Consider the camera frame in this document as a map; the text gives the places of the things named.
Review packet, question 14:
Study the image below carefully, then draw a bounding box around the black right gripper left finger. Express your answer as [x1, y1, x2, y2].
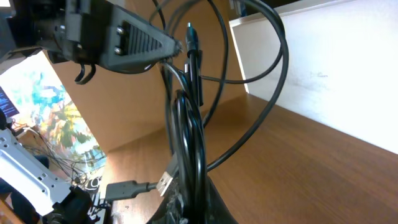
[147, 180, 187, 224]

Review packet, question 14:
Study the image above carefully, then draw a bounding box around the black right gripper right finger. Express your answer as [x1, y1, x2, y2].
[205, 177, 238, 224]

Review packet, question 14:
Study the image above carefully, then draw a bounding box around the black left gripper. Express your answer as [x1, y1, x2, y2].
[1, 0, 182, 74]

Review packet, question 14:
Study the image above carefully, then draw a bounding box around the thick black USB cable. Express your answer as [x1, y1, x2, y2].
[105, 0, 290, 224]

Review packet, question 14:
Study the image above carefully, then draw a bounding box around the thin black USB cable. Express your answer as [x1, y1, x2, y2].
[149, 0, 284, 128]

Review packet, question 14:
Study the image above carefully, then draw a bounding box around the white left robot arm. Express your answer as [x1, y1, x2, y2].
[1, 0, 182, 223]

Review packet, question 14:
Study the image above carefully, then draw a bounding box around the colourful wall poster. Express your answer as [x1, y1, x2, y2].
[1, 52, 106, 187]

